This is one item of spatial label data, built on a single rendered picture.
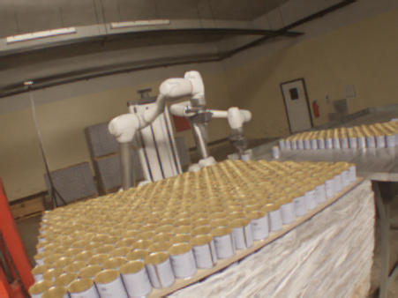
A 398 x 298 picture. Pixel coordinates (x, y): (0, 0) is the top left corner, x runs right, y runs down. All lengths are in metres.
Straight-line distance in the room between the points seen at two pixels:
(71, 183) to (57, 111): 2.91
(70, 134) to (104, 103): 1.68
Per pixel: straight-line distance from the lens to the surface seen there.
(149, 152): 2.38
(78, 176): 8.05
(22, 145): 9.77
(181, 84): 1.44
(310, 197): 1.03
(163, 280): 0.71
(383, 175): 1.41
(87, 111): 9.87
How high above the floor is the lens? 1.50
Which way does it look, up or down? 7 degrees down
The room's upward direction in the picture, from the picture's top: 13 degrees counter-clockwise
